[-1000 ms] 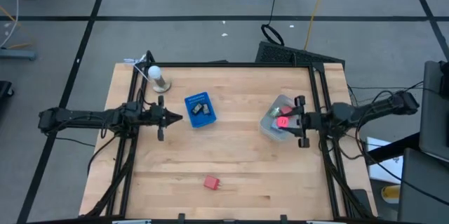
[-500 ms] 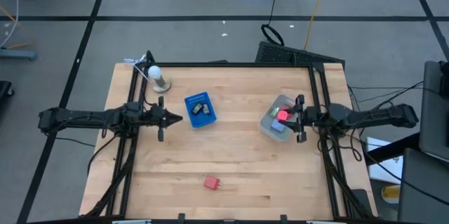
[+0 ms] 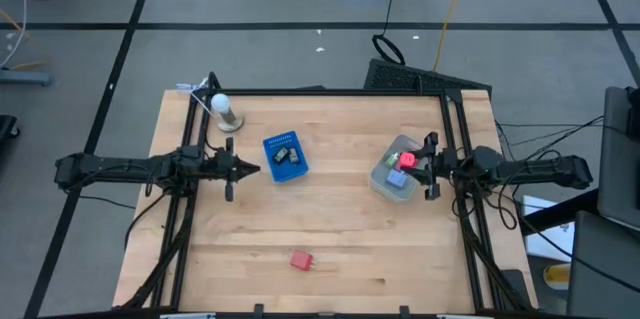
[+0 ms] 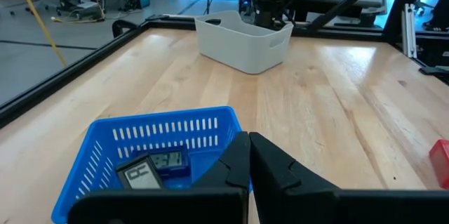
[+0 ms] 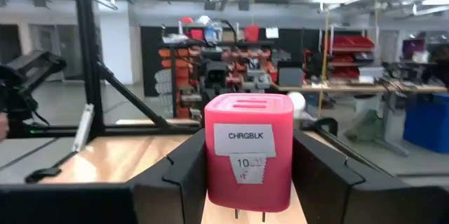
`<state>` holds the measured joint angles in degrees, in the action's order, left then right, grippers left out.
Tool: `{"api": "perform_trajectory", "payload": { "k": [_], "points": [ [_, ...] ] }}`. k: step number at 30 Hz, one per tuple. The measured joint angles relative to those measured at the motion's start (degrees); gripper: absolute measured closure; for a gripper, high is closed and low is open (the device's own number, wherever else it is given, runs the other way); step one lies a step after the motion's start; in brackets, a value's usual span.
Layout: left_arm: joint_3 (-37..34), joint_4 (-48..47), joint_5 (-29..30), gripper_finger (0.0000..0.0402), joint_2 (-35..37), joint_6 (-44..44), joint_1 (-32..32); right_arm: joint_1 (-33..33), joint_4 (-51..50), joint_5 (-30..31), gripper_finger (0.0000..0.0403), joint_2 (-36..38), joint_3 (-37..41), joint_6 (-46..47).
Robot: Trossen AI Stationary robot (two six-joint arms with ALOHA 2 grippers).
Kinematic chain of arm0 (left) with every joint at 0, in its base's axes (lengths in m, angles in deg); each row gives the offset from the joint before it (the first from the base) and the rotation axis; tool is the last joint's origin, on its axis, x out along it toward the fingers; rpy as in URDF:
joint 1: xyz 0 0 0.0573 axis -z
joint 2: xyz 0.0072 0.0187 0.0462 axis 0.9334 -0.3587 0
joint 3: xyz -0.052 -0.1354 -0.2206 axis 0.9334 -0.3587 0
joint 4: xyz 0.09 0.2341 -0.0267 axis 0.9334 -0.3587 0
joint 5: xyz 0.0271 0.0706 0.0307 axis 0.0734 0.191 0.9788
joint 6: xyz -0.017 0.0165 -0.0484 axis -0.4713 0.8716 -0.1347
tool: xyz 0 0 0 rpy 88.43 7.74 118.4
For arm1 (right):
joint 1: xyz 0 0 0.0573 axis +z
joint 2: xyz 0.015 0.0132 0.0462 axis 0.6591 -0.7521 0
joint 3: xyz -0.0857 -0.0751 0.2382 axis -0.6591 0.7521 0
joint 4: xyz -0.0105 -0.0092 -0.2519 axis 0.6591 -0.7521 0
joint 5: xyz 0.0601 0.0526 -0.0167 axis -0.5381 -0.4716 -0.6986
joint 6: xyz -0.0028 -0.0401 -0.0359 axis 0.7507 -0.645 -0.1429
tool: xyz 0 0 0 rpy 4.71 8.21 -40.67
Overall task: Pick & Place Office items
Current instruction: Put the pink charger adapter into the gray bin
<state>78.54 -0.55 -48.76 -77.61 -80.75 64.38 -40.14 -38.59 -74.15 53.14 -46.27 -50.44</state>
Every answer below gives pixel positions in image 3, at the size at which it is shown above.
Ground black perforated panel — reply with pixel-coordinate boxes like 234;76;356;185
363;57;494;100

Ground yellow container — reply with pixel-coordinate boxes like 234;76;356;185
543;262;571;290

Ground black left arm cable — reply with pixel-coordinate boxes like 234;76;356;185
122;191;169;250

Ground purple white USB charger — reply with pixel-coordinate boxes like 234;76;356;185
384;168;409;190

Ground black floor cable with coil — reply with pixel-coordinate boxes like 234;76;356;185
372;0;407;66

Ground white bulb on metal base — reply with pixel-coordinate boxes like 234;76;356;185
209;92;245;134

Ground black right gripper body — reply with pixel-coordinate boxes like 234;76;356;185
423;131;459;201

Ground white floor cable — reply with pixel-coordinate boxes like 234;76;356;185
0;0;29;68

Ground clear plastic strip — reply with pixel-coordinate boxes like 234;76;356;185
175;77;221;120

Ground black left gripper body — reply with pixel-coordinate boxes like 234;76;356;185
202;136;237;204

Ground large red wall charger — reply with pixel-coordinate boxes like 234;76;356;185
290;249;316;272

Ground white plastic bin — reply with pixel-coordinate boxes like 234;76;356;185
369;133;426;204

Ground grey cabinet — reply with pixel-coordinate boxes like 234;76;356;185
597;86;640;233
567;211;640;319

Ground black aluminium table frame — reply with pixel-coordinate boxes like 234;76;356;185
119;71;532;313

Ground white box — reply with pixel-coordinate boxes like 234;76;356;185
522;193;576;263

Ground black floor object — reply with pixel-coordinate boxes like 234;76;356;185
0;114;21;140

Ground yellow hanging cable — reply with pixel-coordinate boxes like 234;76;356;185
432;0;474;73

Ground black right arm cable loops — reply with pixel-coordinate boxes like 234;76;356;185
449;178;519;230

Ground black cable bundle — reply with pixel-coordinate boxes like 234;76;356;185
494;116;606;160

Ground blue plastic basket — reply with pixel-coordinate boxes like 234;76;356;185
262;130;310;184

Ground blue grey floor bar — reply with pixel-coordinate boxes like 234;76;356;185
0;68;54;88

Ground black diagonal beam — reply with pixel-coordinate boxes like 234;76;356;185
519;188;601;235

